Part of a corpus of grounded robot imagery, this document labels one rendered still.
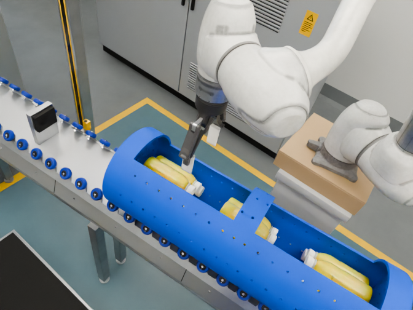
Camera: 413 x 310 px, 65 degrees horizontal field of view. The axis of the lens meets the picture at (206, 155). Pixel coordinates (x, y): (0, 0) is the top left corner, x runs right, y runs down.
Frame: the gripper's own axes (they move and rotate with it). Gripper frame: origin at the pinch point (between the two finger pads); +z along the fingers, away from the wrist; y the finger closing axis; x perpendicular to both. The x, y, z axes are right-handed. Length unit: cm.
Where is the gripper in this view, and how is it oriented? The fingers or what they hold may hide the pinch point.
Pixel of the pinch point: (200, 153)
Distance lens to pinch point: 88.4
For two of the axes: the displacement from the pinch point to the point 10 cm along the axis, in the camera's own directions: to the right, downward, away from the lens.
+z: -1.6, 6.6, 7.3
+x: 8.4, 4.8, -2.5
